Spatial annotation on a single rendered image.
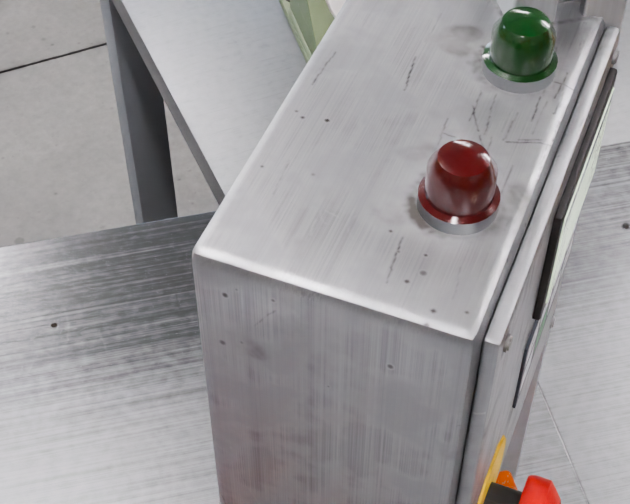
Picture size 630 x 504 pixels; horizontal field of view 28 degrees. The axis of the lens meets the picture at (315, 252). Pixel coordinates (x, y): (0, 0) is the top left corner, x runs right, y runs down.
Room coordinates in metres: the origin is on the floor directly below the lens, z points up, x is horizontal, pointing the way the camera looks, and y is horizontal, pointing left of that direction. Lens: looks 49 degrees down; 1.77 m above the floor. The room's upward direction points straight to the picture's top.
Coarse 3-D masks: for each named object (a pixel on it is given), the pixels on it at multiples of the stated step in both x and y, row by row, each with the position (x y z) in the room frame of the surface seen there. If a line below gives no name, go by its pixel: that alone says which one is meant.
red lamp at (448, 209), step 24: (456, 144) 0.28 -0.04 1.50; (432, 168) 0.27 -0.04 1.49; (456, 168) 0.27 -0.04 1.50; (480, 168) 0.27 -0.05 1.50; (432, 192) 0.26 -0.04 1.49; (456, 192) 0.26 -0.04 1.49; (480, 192) 0.26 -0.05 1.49; (432, 216) 0.26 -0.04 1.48; (456, 216) 0.26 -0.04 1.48; (480, 216) 0.26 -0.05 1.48
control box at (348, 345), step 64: (384, 0) 0.37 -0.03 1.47; (448, 0) 0.37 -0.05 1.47; (320, 64) 0.34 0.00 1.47; (384, 64) 0.34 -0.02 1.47; (448, 64) 0.34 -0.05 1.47; (576, 64) 0.34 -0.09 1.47; (320, 128) 0.31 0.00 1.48; (384, 128) 0.31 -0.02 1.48; (448, 128) 0.31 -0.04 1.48; (512, 128) 0.31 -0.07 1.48; (576, 128) 0.31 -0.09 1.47; (256, 192) 0.28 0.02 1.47; (320, 192) 0.28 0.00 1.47; (384, 192) 0.28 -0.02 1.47; (512, 192) 0.28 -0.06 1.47; (192, 256) 0.25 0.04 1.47; (256, 256) 0.25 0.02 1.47; (320, 256) 0.25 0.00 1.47; (384, 256) 0.25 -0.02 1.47; (448, 256) 0.25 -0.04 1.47; (512, 256) 0.25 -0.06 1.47; (256, 320) 0.24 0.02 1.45; (320, 320) 0.23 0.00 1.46; (384, 320) 0.23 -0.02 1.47; (448, 320) 0.22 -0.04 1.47; (512, 320) 0.23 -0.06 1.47; (256, 384) 0.24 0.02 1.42; (320, 384) 0.23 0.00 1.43; (384, 384) 0.23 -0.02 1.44; (448, 384) 0.22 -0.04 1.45; (512, 384) 0.26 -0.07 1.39; (256, 448) 0.24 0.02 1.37; (320, 448) 0.23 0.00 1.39; (384, 448) 0.23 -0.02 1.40; (448, 448) 0.22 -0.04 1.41
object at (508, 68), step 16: (512, 16) 0.34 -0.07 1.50; (528, 16) 0.34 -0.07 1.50; (544, 16) 0.34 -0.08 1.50; (496, 32) 0.33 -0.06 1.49; (512, 32) 0.33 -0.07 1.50; (528, 32) 0.33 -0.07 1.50; (544, 32) 0.33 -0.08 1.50; (496, 48) 0.33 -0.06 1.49; (512, 48) 0.33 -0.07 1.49; (528, 48) 0.33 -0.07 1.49; (544, 48) 0.33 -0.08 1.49; (496, 64) 0.33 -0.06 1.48; (512, 64) 0.33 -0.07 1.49; (528, 64) 0.32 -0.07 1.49; (544, 64) 0.33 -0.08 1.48; (496, 80) 0.33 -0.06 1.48; (512, 80) 0.32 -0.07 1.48; (528, 80) 0.32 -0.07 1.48; (544, 80) 0.32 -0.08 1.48
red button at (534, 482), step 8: (528, 480) 0.25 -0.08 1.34; (536, 480) 0.25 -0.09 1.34; (544, 480) 0.25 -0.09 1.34; (496, 488) 0.25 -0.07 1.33; (504, 488) 0.25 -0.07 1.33; (528, 488) 0.24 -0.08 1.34; (536, 488) 0.24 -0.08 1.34; (544, 488) 0.24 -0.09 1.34; (552, 488) 0.25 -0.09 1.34; (488, 496) 0.24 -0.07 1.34; (496, 496) 0.24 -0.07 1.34; (504, 496) 0.24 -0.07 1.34; (512, 496) 0.24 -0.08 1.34; (520, 496) 0.25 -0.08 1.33; (528, 496) 0.24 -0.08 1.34; (536, 496) 0.24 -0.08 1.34; (544, 496) 0.24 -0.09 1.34; (552, 496) 0.24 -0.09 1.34
